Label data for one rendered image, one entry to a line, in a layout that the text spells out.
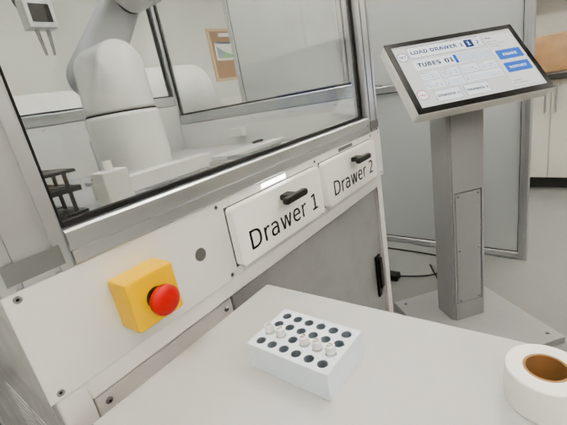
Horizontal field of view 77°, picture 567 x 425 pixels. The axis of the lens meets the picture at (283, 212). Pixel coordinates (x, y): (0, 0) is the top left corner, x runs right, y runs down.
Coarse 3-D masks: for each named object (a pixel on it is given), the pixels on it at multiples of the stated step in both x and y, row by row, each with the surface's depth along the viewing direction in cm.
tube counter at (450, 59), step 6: (486, 48) 128; (456, 54) 126; (462, 54) 127; (468, 54) 127; (474, 54) 127; (480, 54) 127; (486, 54) 127; (444, 60) 125; (450, 60) 125; (456, 60) 125; (462, 60) 125; (468, 60) 126
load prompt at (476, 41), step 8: (456, 40) 129; (464, 40) 129; (472, 40) 130; (480, 40) 130; (408, 48) 126; (416, 48) 127; (424, 48) 127; (432, 48) 127; (440, 48) 127; (448, 48) 127; (456, 48) 128; (464, 48) 128; (416, 56) 125
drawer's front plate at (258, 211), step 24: (312, 168) 81; (264, 192) 67; (312, 192) 80; (240, 216) 62; (264, 216) 67; (288, 216) 73; (312, 216) 81; (240, 240) 63; (264, 240) 68; (240, 264) 64
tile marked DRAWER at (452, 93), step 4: (448, 88) 120; (452, 88) 120; (456, 88) 120; (436, 92) 119; (440, 92) 119; (444, 92) 119; (448, 92) 119; (452, 92) 119; (456, 92) 119; (460, 92) 119; (436, 96) 118; (440, 96) 118; (444, 96) 118; (448, 96) 118; (452, 96) 119; (456, 96) 119; (460, 96) 119; (464, 96) 119; (440, 100) 118; (444, 100) 118
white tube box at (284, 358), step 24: (288, 312) 52; (264, 336) 47; (288, 336) 46; (312, 336) 47; (336, 336) 45; (360, 336) 45; (264, 360) 46; (288, 360) 42; (312, 360) 43; (336, 360) 41; (312, 384) 41; (336, 384) 41
